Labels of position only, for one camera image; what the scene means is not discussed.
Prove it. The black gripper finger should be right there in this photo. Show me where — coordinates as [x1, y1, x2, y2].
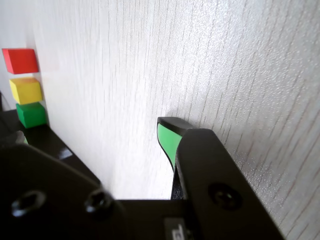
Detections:
[0, 129, 124, 240]
[156, 116, 286, 240]

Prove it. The green wooden cube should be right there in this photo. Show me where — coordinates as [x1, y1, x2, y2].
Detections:
[15, 101, 48, 129]

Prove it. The yellow wooden cube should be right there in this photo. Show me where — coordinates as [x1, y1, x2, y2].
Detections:
[9, 77, 43, 105]

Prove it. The red wooden cube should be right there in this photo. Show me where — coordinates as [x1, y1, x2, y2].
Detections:
[1, 48, 40, 75]

